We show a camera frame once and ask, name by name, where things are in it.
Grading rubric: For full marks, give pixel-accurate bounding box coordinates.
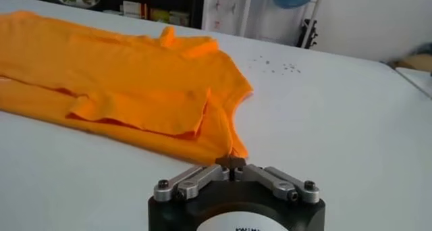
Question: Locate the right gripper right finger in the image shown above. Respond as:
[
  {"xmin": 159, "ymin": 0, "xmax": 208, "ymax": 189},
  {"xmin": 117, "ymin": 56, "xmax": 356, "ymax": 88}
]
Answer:
[{"xmin": 232, "ymin": 156, "xmax": 321, "ymax": 205}]

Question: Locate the white side table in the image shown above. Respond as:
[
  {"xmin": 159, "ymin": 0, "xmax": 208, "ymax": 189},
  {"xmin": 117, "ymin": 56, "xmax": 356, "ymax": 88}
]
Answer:
[{"xmin": 394, "ymin": 66, "xmax": 432, "ymax": 100}]

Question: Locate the white water dispenser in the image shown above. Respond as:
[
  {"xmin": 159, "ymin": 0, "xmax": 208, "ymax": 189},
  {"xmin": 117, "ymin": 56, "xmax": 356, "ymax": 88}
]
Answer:
[{"xmin": 201, "ymin": 0, "xmax": 254, "ymax": 37}]

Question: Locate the orange t-shirt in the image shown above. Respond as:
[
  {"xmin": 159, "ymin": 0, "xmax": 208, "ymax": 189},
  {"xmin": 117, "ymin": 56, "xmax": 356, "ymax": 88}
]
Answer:
[{"xmin": 0, "ymin": 10, "xmax": 254, "ymax": 165}]

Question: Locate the white jug rack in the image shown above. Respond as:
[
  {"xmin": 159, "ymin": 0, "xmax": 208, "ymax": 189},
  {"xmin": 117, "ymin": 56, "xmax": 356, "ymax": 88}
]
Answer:
[{"xmin": 254, "ymin": 0, "xmax": 325, "ymax": 49}]

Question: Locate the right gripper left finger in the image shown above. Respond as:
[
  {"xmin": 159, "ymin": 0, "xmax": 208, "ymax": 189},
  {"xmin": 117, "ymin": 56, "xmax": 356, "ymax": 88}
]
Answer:
[{"xmin": 153, "ymin": 156, "xmax": 234, "ymax": 203}]

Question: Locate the large brown cardboard box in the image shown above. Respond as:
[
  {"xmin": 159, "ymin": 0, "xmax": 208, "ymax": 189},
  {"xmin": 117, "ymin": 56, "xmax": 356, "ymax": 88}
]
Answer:
[{"xmin": 387, "ymin": 53, "xmax": 432, "ymax": 73}]

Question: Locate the red white medicine box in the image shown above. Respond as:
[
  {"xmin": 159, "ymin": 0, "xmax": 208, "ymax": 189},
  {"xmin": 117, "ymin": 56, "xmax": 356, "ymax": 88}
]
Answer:
[{"xmin": 121, "ymin": 1, "xmax": 149, "ymax": 19}]

